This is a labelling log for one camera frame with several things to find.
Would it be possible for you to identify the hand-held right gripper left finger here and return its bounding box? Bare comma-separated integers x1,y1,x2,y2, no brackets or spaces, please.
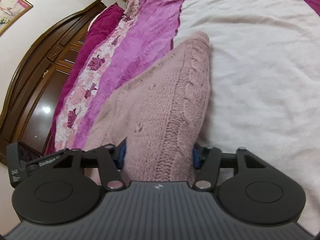
51,138,127,191

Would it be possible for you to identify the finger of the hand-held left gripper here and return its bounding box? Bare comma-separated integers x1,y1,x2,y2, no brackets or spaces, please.
26,151,66,173

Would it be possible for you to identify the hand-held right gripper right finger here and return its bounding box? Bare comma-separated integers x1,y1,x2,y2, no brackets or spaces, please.
192,143,268,191

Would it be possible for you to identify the pink knit sweater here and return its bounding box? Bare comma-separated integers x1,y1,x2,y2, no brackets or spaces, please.
83,31,213,183

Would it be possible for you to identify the dark wooden headboard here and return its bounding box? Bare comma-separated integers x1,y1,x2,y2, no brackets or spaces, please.
0,0,108,166

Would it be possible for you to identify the pink white striped blanket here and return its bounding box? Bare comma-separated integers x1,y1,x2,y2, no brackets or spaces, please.
43,0,320,230

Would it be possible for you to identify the gold framed wall picture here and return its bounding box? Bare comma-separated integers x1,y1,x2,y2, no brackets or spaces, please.
0,0,34,37

